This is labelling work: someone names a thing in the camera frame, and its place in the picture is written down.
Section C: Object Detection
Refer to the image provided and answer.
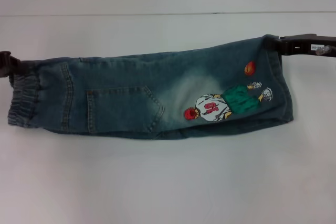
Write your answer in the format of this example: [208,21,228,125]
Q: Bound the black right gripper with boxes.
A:
[263,33,336,58]

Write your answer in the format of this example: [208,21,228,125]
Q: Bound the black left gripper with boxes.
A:
[0,50,38,78]

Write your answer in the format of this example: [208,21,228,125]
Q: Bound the blue denim shorts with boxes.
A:
[5,34,294,141]

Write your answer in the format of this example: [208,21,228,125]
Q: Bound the metal gripper connector plug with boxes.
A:
[314,46,332,57]

